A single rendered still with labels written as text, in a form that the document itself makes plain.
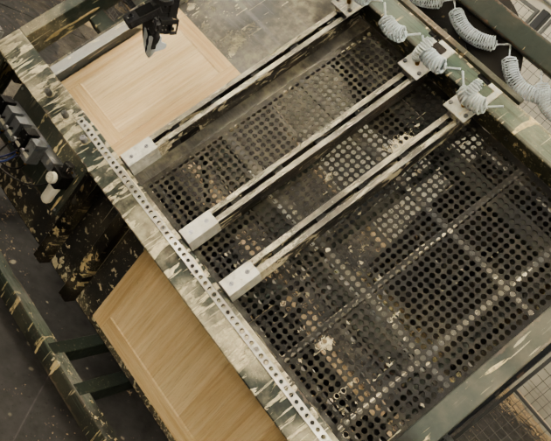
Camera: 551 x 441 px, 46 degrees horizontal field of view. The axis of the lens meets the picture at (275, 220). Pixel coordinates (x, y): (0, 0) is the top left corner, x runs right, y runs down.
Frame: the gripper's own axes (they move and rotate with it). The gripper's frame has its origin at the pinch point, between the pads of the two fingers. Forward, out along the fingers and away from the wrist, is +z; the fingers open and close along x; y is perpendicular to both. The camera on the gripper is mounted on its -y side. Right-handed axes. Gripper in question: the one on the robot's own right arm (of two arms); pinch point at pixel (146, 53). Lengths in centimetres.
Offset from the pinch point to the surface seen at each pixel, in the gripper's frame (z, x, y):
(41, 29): 37, 73, -7
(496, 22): -15, -20, 147
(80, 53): 35, 52, 2
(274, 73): 13, -1, 55
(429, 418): 41, -131, 36
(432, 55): -18, -40, 86
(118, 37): 28, 51, 16
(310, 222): 30, -60, 37
